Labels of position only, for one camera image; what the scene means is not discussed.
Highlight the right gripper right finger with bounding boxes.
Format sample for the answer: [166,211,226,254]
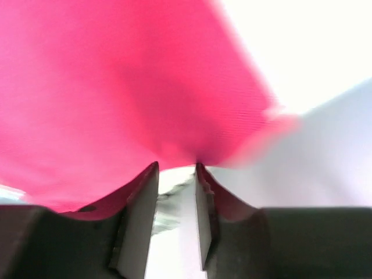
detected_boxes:
[195,163,371,278]

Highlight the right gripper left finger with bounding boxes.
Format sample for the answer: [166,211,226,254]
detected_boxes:
[1,163,159,279]

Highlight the pink trousers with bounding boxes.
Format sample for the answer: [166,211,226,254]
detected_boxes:
[1,1,294,212]

